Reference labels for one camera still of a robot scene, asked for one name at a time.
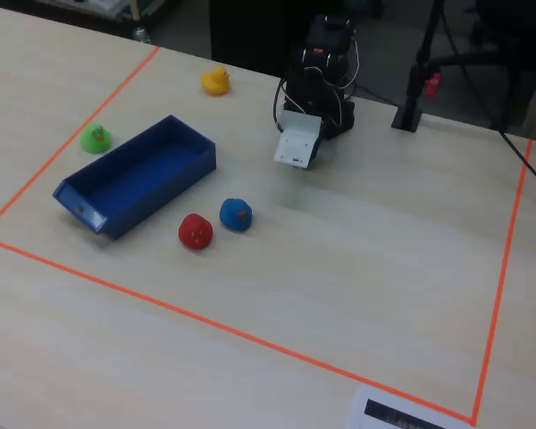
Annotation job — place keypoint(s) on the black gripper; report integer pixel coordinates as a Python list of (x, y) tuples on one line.
[(318, 151)]

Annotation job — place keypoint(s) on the cluttered storage cart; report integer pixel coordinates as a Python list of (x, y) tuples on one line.
[(111, 9)]

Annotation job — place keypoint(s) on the orange tape strip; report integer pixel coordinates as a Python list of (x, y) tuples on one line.
[(36, 178), (232, 331), (500, 286)]

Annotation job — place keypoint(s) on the green rubber duck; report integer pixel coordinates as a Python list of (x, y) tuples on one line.
[(96, 139)]

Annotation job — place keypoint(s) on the blue rubber duck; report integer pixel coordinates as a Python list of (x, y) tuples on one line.
[(234, 215)]

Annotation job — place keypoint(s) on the clear plastic bottle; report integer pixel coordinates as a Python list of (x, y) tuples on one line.
[(141, 36)]

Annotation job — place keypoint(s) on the black camera stand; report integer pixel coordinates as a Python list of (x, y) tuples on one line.
[(412, 103)]

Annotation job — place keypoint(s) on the yellow rubber duck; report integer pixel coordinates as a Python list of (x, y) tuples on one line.
[(215, 82)]

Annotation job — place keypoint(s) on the red clamp knob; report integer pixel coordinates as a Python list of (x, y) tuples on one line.
[(433, 85)]

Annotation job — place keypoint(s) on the white paper with black print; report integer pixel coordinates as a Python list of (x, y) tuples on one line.
[(362, 402)]

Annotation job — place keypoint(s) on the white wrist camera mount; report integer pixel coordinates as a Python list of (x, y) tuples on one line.
[(297, 143)]

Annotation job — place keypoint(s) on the blue plastic box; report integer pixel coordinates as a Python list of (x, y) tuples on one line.
[(143, 179)]

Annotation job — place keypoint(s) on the red rubber duck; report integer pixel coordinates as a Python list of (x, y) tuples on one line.
[(195, 232)]

